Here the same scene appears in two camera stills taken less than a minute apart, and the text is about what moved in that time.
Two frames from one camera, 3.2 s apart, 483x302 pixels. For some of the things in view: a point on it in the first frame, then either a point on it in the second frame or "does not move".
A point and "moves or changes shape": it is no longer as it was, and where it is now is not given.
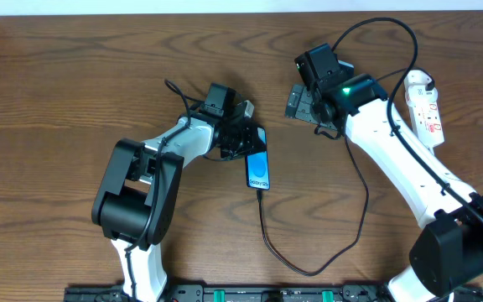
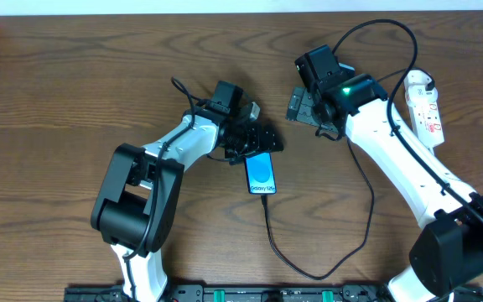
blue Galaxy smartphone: x=257 y=164 moves or changes shape
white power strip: x=425 y=116 does not move
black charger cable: x=347 y=252 to x=412 y=70
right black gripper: x=302 y=106 does not move
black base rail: x=259 y=293 does not move
